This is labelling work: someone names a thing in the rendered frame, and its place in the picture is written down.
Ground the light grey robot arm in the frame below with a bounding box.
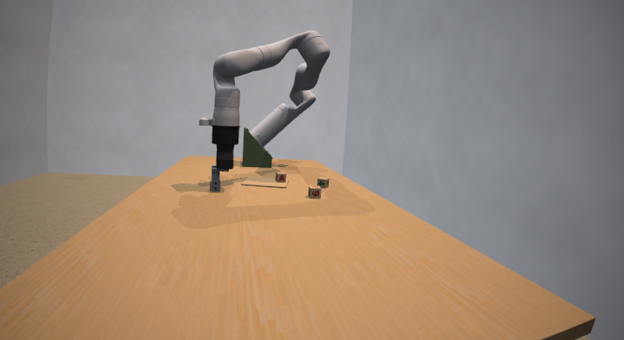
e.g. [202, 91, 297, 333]
[213, 31, 330, 147]

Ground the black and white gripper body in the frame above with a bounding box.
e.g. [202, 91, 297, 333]
[199, 107, 240, 169]

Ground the beige flat mat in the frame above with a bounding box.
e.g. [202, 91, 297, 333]
[241, 177, 289, 188]

